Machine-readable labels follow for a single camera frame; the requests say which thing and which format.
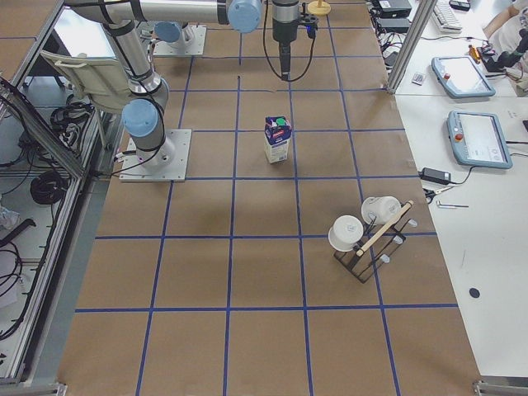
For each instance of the white cup on rack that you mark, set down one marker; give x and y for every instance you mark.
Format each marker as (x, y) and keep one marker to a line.
(345, 232)
(379, 210)

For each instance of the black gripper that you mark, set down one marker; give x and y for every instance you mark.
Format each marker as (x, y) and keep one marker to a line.
(284, 33)

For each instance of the white keyboard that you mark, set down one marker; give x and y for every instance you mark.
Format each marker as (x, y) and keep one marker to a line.
(445, 19)

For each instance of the far teach pendant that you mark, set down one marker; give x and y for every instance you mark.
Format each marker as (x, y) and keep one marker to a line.
(461, 78)

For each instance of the small remote control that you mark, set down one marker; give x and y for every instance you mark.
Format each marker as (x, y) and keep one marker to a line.
(418, 78)

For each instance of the blue white milk carton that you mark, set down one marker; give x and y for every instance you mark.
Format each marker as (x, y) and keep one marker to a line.
(277, 138)

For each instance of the black scissors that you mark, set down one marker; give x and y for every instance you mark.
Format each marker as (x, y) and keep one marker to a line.
(430, 194)

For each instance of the white cup on rack left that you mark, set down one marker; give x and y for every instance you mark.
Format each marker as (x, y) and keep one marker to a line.
(345, 232)

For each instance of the black wire cup rack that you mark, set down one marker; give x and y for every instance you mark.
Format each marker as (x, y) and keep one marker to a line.
(377, 245)

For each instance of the teach pendant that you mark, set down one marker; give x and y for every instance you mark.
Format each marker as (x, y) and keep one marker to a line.
(477, 140)
(461, 78)

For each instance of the aluminium frame post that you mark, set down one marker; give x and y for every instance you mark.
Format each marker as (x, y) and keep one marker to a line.
(419, 22)

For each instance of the white cup on rack right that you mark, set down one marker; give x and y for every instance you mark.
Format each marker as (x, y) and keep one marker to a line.
(379, 210)

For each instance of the near teach pendant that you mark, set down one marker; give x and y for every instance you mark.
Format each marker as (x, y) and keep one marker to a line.
(477, 140)

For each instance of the black power adapter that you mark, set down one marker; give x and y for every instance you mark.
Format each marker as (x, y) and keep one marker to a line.
(435, 176)

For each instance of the metal hex key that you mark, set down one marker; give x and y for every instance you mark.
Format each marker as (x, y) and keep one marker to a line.
(441, 205)

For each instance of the wooden ring stand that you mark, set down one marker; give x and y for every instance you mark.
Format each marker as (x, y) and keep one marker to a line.
(319, 8)

